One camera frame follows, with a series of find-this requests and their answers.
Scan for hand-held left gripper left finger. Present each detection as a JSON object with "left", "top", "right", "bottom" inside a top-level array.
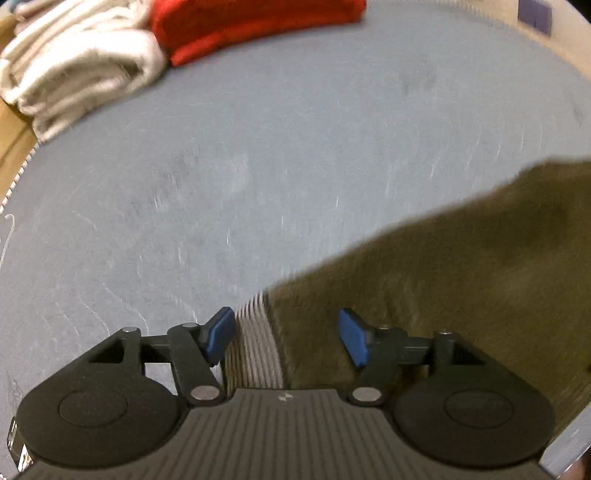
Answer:
[{"left": 85, "top": 307, "right": 235, "bottom": 408}]

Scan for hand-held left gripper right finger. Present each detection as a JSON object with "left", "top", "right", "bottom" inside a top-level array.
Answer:
[{"left": 338, "top": 309, "right": 490, "bottom": 408}]

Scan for olive corduroy pants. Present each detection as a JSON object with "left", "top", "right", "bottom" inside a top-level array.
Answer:
[{"left": 235, "top": 159, "right": 591, "bottom": 439}]

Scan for grey quilted mattress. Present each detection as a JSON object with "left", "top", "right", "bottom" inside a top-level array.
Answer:
[{"left": 0, "top": 0, "right": 591, "bottom": 480}]

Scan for white folded blanket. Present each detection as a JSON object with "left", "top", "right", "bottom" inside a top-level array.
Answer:
[{"left": 0, "top": 0, "right": 168, "bottom": 141}]

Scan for red folded quilt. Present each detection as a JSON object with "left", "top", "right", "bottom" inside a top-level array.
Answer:
[{"left": 150, "top": 0, "right": 368, "bottom": 68}]

